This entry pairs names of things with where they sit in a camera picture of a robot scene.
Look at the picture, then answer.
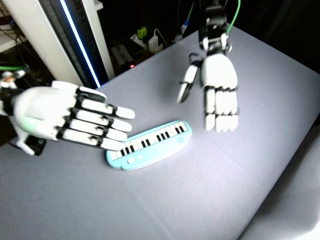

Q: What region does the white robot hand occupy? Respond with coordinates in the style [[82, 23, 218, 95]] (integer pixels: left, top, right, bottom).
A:
[[12, 80, 136, 152], [176, 51, 240, 133]]

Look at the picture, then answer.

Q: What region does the white column with blue light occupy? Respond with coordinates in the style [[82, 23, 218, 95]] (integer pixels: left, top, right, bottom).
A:
[[2, 0, 116, 89]]

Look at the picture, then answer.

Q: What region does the yellow-green plug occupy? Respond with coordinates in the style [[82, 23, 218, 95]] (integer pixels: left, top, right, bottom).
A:
[[136, 26, 148, 40]]

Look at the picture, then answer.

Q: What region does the light blue toy piano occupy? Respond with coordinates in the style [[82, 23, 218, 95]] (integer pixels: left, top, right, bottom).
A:
[[105, 120, 193, 171]]

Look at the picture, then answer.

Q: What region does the grey table cloth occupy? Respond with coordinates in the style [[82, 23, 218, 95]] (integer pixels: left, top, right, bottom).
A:
[[0, 24, 320, 240]]

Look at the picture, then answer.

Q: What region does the green cable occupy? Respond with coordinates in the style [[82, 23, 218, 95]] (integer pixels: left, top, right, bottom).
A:
[[225, 0, 242, 35], [0, 64, 30, 72], [186, 0, 196, 25]]

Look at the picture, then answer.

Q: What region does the white charger with cable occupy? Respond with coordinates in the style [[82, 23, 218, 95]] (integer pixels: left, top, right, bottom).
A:
[[148, 28, 168, 52]]

